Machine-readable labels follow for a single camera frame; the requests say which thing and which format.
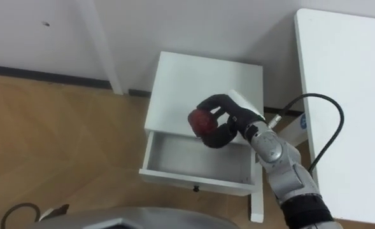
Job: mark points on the white desk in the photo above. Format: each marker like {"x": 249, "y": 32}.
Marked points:
{"x": 349, "y": 95}

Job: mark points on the robot body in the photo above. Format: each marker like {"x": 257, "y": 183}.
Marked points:
{"x": 136, "y": 219}

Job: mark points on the red soft toy fruit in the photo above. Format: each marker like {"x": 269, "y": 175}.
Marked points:
{"x": 201, "y": 122}

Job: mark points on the white bedside cabinet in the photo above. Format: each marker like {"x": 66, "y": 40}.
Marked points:
{"x": 203, "y": 79}

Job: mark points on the open white drawer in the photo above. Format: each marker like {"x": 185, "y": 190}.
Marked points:
{"x": 190, "y": 156}

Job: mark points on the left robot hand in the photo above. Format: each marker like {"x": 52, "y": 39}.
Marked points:
{"x": 55, "y": 211}

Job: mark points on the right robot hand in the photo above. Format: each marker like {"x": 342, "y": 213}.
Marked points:
{"x": 238, "y": 111}

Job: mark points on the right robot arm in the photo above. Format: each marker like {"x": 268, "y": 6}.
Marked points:
{"x": 282, "y": 168}

